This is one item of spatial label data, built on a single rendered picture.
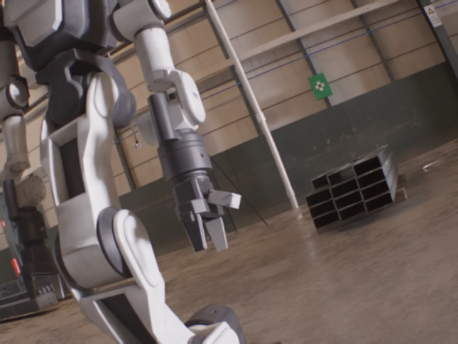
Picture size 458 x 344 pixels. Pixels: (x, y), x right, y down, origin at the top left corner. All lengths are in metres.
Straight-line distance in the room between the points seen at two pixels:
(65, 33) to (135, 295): 0.59
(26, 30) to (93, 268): 0.59
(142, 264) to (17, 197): 0.40
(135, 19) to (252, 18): 8.82
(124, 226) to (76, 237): 0.10
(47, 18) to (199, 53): 8.95
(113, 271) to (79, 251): 0.08
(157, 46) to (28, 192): 0.44
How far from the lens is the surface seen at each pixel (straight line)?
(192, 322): 1.22
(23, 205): 1.10
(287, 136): 9.15
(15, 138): 1.17
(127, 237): 0.86
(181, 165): 0.85
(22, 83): 1.21
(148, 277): 0.87
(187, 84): 0.91
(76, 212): 0.91
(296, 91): 9.31
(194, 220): 0.81
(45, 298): 6.47
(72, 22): 1.06
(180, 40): 10.20
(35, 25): 1.11
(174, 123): 0.88
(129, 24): 0.99
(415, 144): 9.03
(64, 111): 1.03
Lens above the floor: 0.61
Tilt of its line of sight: 3 degrees up
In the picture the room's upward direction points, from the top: 21 degrees counter-clockwise
